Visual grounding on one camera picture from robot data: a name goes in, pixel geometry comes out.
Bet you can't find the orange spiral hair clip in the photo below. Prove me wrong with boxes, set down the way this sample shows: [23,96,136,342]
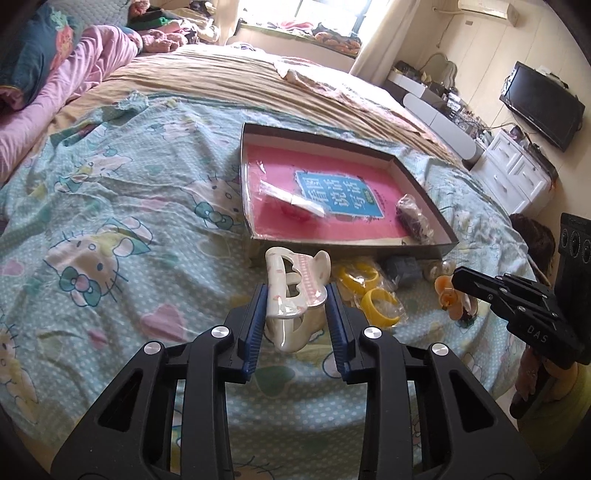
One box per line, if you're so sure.
[434,275,478,323]

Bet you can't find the blue plastic box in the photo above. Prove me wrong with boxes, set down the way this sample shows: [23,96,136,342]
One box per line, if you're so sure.
[384,256,423,288]

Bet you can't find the bagged yellow bangles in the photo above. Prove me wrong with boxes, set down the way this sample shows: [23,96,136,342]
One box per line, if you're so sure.
[332,257,408,330]

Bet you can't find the cream hair claw clip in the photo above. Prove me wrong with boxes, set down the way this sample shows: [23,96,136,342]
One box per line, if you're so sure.
[266,247,332,353]

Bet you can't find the green sleeve forearm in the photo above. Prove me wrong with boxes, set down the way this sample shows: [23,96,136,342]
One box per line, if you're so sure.
[514,346,590,463]

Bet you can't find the bagged dark jewelry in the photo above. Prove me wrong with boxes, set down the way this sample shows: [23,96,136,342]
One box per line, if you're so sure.
[396,194,435,245]

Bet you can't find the clear pearl hair clip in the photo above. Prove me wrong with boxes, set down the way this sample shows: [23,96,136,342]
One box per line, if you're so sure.
[423,260,457,283]

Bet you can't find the white drawer dresser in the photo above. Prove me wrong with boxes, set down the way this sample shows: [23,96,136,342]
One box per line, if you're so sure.
[471,129,554,218]

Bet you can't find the Hello Kitty bed sheet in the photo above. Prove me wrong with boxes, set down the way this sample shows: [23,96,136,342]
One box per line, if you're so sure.
[1,92,533,479]

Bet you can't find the grey vanity desk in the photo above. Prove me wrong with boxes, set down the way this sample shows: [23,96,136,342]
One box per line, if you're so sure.
[383,70,483,170]

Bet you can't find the small clear flat bag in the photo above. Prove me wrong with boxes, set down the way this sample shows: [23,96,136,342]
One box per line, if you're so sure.
[259,181,329,221]

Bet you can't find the grey cardboard box tray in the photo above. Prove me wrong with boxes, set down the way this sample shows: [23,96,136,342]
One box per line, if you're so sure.
[240,123,459,263]

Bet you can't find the air conditioner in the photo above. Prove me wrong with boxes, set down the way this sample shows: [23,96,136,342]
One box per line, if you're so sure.
[457,0,519,27]

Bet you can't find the window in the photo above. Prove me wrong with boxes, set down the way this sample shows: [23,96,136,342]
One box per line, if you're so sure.
[239,0,393,34]

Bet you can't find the tan blanket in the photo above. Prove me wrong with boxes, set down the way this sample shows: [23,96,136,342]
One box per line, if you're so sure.
[46,45,462,166]

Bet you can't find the pink quilt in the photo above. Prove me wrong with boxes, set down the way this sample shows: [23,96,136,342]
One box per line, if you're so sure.
[1,25,143,182]

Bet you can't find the clothes pile on bed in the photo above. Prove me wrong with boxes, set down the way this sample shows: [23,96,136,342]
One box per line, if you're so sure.
[122,1,221,53]

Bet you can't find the dark floral pillow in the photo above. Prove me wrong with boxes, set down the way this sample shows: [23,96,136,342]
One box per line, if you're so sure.
[1,3,81,111]

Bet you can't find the grey padded headboard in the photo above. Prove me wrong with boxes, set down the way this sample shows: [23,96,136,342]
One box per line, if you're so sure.
[48,0,131,28]

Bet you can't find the wall television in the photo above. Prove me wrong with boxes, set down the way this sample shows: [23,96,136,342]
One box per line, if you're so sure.
[499,62,585,152]

